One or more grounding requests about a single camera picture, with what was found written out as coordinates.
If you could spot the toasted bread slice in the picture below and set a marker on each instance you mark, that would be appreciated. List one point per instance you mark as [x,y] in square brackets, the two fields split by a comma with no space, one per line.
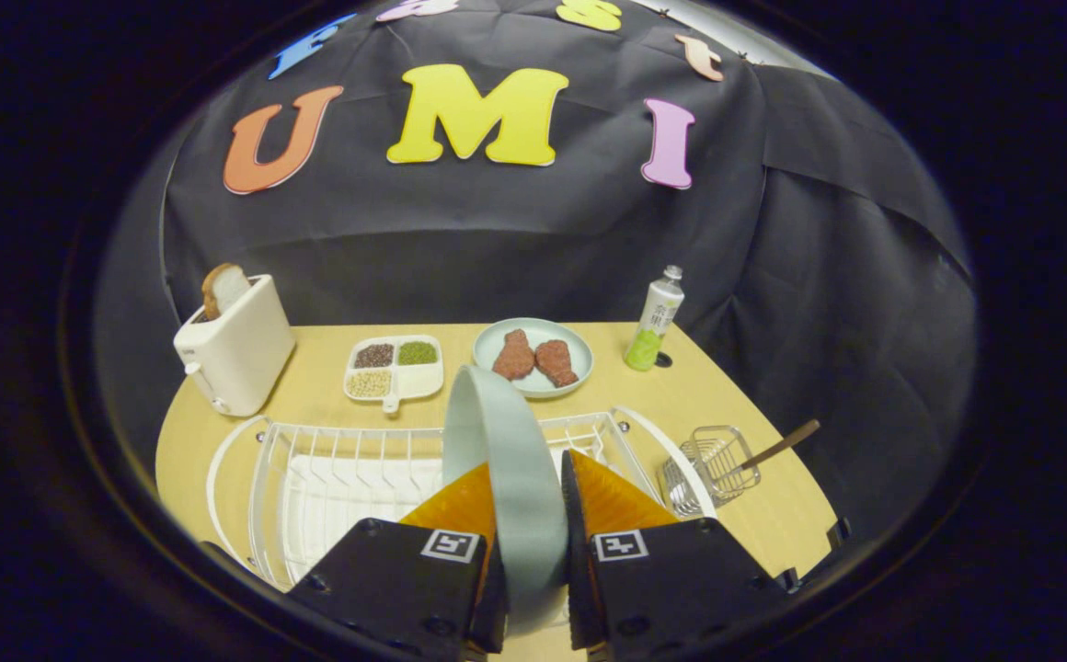
[223,288]

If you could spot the brown meat piece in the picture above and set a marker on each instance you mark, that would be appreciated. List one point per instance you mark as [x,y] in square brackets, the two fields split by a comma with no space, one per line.
[556,363]
[513,356]

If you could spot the white drip tray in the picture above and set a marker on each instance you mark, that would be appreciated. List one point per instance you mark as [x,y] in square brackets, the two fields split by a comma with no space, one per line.
[349,515]

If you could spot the white divided bean tray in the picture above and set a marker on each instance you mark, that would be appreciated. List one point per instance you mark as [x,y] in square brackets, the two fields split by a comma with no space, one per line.
[418,379]

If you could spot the pale plate with meat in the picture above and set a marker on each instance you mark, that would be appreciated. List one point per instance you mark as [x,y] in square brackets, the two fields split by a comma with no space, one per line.
[533,326]

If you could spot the pale beans pile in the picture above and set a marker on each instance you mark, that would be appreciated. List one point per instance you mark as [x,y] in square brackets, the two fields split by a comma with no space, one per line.
[369,383]

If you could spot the green beans pile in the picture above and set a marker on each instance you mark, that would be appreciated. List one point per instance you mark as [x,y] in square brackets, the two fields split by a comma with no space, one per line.
[417,353]

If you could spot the white toaster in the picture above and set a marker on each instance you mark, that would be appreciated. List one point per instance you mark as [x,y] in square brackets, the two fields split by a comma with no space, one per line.
[239,354]

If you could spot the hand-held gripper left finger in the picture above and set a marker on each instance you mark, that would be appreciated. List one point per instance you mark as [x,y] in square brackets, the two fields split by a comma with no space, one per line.
[386,579]

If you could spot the pale green plate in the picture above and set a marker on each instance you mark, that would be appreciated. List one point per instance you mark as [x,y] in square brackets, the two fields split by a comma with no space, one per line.
[520,496]

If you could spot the brown beans pile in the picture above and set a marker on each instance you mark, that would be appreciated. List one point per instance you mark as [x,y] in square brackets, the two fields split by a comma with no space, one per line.
[373,355]

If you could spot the green and white bottle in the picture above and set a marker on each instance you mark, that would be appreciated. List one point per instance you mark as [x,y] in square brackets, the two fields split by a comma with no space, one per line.
[653,322]

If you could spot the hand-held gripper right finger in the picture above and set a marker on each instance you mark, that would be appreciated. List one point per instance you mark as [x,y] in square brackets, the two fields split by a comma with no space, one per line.
[578,588]

